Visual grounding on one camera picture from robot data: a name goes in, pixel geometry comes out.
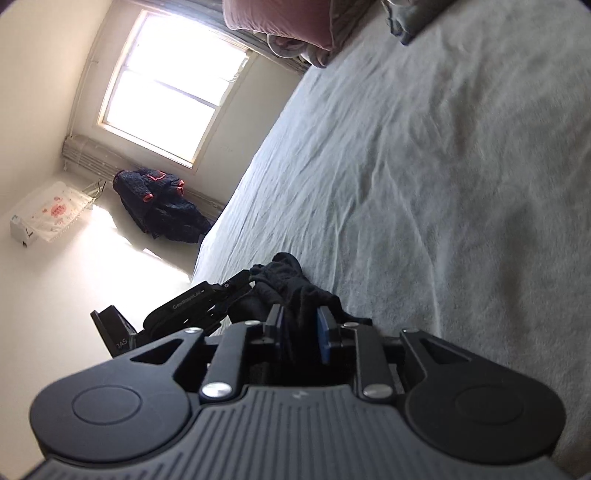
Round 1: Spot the dark jacket with red trim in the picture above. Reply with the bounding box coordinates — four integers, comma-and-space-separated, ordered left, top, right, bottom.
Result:
113, 168, 213, 244

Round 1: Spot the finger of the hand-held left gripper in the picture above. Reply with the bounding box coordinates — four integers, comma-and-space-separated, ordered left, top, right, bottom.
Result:
203, 270, 252, 303

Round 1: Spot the pink velvet pillow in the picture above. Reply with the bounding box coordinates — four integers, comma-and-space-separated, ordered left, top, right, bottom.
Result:
222, 0, 342, 51

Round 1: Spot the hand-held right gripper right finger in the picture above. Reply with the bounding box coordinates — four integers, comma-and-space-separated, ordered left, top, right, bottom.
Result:
317, 307, 458, 401

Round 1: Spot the folded grey pink quilt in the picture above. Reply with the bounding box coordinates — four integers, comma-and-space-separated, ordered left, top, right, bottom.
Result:
268, 28, 333, 68

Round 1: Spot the grey patterned curtain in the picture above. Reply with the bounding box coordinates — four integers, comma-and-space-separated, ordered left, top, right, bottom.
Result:
161, 0, 310, 75

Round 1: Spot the black t-shirt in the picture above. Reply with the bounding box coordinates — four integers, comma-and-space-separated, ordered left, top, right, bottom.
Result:
228, 252, 372, 386

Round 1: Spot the window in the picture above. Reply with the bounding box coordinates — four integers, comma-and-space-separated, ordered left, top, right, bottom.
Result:
95, 9, 252, 169

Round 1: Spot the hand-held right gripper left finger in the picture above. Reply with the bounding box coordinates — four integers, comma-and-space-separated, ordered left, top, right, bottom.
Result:
129, 305, 283, 404

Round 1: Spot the white plastic bag red print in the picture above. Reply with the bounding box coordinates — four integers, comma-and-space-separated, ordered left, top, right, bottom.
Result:
9, 181, 95, 247

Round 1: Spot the folded grey garment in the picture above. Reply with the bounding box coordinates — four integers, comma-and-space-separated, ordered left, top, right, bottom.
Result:
381, 0, 444, 46

